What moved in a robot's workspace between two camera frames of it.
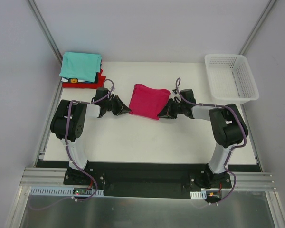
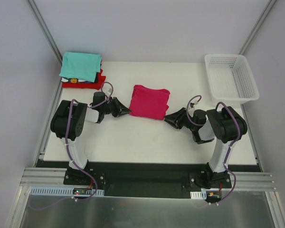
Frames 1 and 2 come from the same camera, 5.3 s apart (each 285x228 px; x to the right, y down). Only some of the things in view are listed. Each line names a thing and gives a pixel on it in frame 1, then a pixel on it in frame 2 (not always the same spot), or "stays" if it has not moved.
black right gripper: [171, 108] to [180, 118]
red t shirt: [87, 85] stays
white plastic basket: [231, 80] stays
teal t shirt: [80, 65] stays
